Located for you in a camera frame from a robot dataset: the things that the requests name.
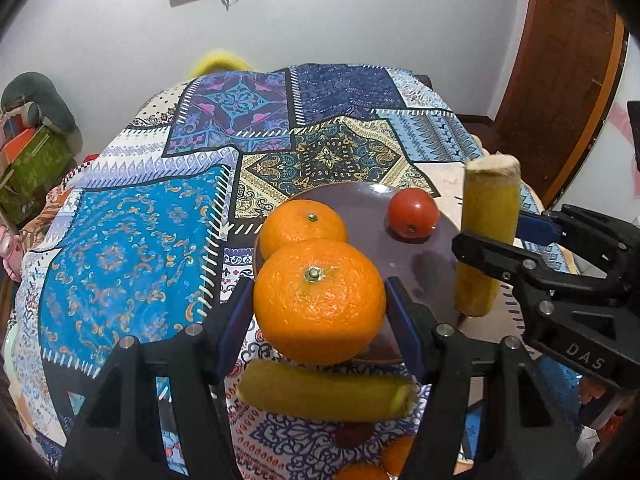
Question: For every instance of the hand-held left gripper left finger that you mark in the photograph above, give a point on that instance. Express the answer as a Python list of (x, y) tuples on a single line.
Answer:
[(234, 321)]

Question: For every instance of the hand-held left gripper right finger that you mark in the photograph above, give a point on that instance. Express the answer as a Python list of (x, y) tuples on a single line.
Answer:
[(402, 321)]

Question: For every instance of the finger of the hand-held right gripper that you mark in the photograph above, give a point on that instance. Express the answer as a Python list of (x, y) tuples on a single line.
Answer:
[(537, 227), (500, 255)]

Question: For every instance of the yellow corn cob piece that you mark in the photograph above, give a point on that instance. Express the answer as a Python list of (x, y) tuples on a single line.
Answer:
[(325, 394), (487, 220)]

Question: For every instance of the purple plate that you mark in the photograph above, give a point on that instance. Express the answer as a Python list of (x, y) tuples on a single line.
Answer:
[(415, 265)]

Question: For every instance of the large orange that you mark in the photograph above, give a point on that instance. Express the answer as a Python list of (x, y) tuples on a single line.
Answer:
[(319, 301)]

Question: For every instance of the person's right hand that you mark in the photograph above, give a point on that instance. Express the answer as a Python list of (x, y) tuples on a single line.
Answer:
[(592, 392)]

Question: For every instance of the red tomato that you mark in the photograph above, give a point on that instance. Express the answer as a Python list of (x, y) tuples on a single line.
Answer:
[(352, 434), (413, 212)]

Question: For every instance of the patterned patchwork tablecloth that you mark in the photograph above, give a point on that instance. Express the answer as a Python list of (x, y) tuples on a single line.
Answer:
[(140, 210)]

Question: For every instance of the brown wooden door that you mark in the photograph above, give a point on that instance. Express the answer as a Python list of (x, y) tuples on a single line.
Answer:
[(560, 70)]

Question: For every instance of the pink item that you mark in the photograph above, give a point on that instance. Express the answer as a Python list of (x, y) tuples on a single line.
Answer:
[(9, 252)]

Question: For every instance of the green and orange box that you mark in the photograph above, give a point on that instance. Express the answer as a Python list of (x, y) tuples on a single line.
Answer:
[(32, 170)]

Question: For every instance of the yellow plush item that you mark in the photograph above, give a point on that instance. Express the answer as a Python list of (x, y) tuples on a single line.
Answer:
[(216, 62)]

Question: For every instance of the grey cushion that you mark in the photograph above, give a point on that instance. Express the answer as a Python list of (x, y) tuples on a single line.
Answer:
[(47, 102)]

